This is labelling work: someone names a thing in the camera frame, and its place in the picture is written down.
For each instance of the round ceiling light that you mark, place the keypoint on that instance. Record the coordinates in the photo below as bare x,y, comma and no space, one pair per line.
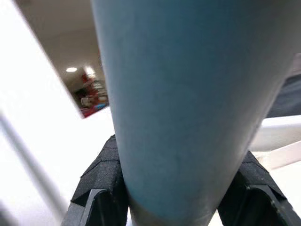
71,69

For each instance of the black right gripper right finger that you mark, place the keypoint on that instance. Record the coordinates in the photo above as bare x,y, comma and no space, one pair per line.
256,188

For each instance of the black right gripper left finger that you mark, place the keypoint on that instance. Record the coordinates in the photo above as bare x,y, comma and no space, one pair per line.
103,179

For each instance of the white plastic table leg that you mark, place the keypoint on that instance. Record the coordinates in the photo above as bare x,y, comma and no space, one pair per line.
176,106

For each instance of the red festive decoration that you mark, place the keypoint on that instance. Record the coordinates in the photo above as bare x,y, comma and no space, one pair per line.
90,89

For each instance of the white plastic children table top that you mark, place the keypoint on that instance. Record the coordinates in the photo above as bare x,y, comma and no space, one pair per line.
279,136

